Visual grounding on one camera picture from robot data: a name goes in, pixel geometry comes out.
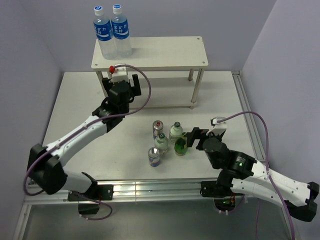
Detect front blue silver can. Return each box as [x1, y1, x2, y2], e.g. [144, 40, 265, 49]
[148, 147, 160, 167]

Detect green glass bottle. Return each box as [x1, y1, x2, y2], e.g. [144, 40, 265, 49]
[174, 132, 188, 156]

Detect front clear glass bottle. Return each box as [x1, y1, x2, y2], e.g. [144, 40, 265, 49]
[154, 132, 169, 154]

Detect rear red silver can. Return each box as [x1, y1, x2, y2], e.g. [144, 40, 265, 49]
[152, 120, 164, 139]

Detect white two-tier shelf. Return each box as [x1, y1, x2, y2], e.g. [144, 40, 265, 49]
[91, 36, 209, 109]

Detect left blue-label water bottle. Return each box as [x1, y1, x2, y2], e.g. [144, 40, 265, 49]
[93, 5, 117, 60]

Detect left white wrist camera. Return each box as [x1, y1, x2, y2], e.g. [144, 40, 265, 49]
[108, 65, 129, 83]

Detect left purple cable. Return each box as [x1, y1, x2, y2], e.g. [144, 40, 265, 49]
[23, 64, 152, 221]

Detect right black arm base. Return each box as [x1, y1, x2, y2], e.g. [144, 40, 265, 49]
[200, 180, 233, 198]

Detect aluminium front rail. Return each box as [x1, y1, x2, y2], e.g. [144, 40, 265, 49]
[24, 177, 253, 205]

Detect clear glass bottle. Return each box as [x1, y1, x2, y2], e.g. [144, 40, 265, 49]
[169, 121, 183, 143]
[154, 132, 169, 154]

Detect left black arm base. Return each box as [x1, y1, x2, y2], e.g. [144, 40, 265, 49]
[67, 184, 114, 202]

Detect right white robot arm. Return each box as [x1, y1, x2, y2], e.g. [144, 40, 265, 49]
[186, 127, 320, 222]

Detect black box under rail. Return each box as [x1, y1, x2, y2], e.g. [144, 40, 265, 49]
[78, 203, 100, 216]

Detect right blue-label water bottle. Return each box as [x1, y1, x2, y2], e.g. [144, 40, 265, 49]
[111, 4, 132, 58]

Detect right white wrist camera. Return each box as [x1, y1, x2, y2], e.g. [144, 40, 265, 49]
[206, 116, 227, 136]

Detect aluminium right rail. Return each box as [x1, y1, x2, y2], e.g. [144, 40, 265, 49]
[231, 71, 265, 161]

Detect aluminium rail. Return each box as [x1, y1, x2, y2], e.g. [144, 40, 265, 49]
[231, 71, 265, 161]
[24, 177, 253, 205]

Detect rear clear glass bottle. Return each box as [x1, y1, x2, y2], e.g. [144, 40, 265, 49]
[169, 121, 183, 143]

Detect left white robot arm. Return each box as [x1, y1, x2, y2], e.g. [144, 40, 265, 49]
[26, 74, 142, 200]

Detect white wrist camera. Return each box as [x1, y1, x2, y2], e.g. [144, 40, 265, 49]
[108, 65, 129, 83]
[206, 116, 227, 136]

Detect blue-label water bottle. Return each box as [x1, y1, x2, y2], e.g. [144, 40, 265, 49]
[111, 4, 132, 58]
[93, 5, 117, 60]

